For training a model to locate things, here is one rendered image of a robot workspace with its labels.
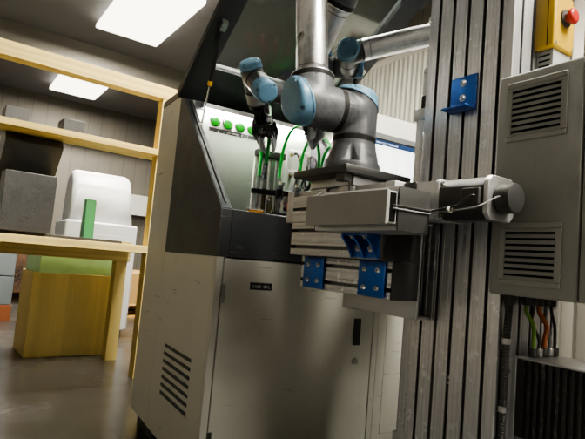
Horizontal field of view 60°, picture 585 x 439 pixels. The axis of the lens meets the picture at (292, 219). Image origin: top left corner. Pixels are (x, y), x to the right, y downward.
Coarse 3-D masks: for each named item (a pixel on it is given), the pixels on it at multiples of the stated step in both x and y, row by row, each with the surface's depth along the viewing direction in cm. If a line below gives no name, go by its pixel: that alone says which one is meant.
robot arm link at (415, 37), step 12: (420, 24) 170; (384, 36) 170; (396, 36) 169; (408, 36) 168; (420, 36) 168; (348, 48) 169; (360, 48) 170; (372, 48) 170; (384, 48) 170; (396, 48) 170; (408, 48) 171; (420, 48) 172; (348, 60) 171; (360, 60) 173
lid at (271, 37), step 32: (224, 0) 183; (256, 0) 187; (288, 0) 190; (384, 0) 198; (416, 0) 198; (224, 32) 195; (256, 32) 200; (288, 32) 202; (352, 32) 208; (384, 32) 209; (192, 64) 206; (224, 64) 210; (288, 64) 217; (192, 96) 220; (224, 96) 223
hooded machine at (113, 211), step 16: (80, 176) 453; (96, 176) 462; (112, 176) 475; (80, 192) 445; (96, 192) 453; (112, 192) 461; (128, 192) 469; (64, 208) 472; (80, 208) 441; (96, 208) 448; (112, 208) 456; (128, 208) 463; (64, 224) 427; (80, 224) 432; (96, 224) 438; (112, 224) 446; (128, 224) 458; (128, 240) 451; (128, 272) 451; (128, 288) 450; (128, 304) 451
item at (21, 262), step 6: (18, 258) 624; (24, 258) 629; (18, 264) 624; (24, 264) 629; (18, 270) 624; (18, 276) 624; (18, 282) 624; (18, 288) 624; (12, 294) 628; (18, 294) 634; (12, 300) 628; (18, 300) 634
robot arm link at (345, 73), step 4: (336, 60) 184; (336, 64) 184; (360, 64) 182; (336, 68) 184; (340, 68) 180; (356, 68) 181; (360, 68) 183; (336, 72) 185; (340, 72) 184; (344, 72) 182; (348, 72) 182; (352, 72) 182; (356, 72) 184; (360, 72) 183; (336, 76) 186; (340, 76) 186; (344, 76) 185; (348, 76) 185; (352, 76) 185; (356, 76) 185; (360, 76) 185
